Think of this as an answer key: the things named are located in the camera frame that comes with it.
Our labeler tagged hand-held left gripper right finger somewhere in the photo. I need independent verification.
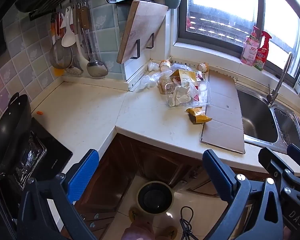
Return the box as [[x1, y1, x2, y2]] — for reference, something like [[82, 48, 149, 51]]
[[202, 149, 285, 240]]

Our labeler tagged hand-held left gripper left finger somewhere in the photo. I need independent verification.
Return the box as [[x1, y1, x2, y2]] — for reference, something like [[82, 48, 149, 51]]
[[16, 149, 100, 240]]

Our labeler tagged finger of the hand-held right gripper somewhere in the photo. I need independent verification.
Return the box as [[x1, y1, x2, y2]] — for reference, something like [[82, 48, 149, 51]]
[[258, 147, 300, 200], [287, 144, 300, 180]]

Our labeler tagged round black trash bin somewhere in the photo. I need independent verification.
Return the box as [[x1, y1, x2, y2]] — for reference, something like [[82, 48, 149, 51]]
[[136, 181, 175, 215]]

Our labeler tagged steel sink drain basket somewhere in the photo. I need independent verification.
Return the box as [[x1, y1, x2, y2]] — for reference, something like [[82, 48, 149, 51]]
[[273, 107, 300, 148]]

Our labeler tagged brown wooden cabinet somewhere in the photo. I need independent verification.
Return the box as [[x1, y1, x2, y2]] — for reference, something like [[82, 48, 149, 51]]
[[75, 132, 265, 240]]

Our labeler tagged black glass cooktop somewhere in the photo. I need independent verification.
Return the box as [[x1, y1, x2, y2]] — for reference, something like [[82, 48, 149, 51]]
[[15, 117, 73, 188]]

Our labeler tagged stainless steel sink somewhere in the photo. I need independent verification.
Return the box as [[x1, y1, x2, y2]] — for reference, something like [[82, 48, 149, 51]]
[[236, 81, 300, 154]]

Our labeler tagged crumpled aluminium foil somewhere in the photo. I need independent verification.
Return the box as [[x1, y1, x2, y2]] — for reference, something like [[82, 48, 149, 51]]
[[14, 132, 47, 190]]

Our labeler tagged flat cardboard sheet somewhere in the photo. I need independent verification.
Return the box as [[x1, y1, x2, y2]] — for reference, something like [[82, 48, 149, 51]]
[[200, 69, 246, 154]]

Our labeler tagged yellow slipper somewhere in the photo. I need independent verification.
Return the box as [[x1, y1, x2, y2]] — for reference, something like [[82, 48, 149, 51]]
[[156, 226, 178, 240], [129, 207, 142, 222]]

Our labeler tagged yellow snack wrapper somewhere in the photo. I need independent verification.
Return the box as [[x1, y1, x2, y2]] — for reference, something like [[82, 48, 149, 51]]
[[185, 107, 213, 124]]

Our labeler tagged steel faucet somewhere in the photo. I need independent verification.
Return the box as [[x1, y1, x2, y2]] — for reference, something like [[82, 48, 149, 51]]
[[266, 52, 293, 105]]

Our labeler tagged person's leg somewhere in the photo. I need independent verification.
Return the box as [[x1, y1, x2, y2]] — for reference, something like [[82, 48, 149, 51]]
[[122, 221, 155, 240]]

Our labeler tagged black wok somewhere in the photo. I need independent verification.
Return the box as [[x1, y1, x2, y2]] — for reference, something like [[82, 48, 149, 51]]
[[0, 92, 32, 178]]

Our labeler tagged clear plastic tray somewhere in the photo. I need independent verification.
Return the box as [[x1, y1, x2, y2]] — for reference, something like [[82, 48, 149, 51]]
[[165, 79, 212, 107]]

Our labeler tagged crumpled white tissue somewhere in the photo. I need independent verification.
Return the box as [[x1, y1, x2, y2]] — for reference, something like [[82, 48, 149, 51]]
[[171, 85, 194, 105]]

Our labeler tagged red spray bottle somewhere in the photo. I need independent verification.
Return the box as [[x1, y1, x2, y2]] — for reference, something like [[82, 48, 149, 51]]
[[253, 31, 272, 71]]

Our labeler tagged clear biscuit packet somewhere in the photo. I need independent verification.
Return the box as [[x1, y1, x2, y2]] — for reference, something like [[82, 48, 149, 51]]
[[157, 74, 173, 95]]

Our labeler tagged pink refill pouch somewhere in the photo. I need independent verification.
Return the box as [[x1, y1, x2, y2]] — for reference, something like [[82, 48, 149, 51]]
[[240, 26, 261, 67]]

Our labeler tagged clear pouch with blue print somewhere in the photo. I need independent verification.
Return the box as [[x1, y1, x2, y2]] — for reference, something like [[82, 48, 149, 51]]
[[170, 63, 198, 73]]

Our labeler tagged metal mesh strainer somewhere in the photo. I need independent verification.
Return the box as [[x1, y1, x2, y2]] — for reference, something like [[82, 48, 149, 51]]
[[49, 12, 73, 70]]

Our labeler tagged black metal board holder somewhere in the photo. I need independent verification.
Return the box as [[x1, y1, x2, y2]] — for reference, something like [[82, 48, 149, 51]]
[[106, 0, 165, 60]]

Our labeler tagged white rice paddle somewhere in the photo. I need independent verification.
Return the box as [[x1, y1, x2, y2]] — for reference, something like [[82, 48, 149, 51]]
[[61, 6, 74, 47]]

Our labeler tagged wooden cutting board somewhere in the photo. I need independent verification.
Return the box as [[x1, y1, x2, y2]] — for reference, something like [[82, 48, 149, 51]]
[[116, 0, 169, 65]]

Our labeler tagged black cable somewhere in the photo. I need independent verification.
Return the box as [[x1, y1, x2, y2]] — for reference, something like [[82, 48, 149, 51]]
[[179, 206, 198, 240]]

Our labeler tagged steel ladle with wooden handle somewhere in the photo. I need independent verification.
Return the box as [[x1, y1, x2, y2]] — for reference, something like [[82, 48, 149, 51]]
[[77, 1, 109, 77]]

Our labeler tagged dark window frame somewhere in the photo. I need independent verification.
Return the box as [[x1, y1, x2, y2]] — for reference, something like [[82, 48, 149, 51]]
[[176, 0, 300, 90]]

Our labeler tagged red handled utensil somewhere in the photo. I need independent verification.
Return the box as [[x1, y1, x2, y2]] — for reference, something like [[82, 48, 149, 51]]
[[51, 11, 65, 43]]

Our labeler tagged black utensil rail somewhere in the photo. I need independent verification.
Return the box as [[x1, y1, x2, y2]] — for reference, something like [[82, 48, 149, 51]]
[[29, 0, 122, 22]]

